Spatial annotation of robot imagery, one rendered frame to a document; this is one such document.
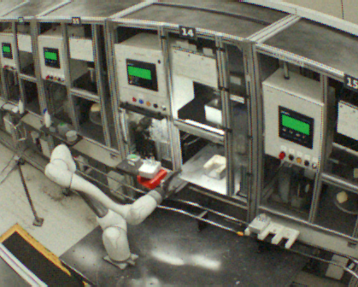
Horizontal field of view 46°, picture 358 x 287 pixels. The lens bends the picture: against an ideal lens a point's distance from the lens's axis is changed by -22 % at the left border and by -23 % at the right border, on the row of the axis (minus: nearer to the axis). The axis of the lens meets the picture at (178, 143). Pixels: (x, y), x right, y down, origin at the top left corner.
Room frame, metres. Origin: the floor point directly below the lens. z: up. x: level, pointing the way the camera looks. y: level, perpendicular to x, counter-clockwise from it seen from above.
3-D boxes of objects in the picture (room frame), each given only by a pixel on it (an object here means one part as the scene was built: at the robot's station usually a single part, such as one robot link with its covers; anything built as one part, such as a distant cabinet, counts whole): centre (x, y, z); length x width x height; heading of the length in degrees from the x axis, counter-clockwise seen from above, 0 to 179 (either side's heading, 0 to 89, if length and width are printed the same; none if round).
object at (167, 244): (2.14, 0.05, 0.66); 1.50 x 1.06 x 0.04; 49
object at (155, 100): (3.05, 0.12, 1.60); 0.42 x 0.29 x 0.46; 49
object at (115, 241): (2.26, 0.47, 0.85); 0.18 x 0.16 x 0.22; 1
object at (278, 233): (2.15, -0.53, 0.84); 0.36 x 0.14 x 0.10; 49
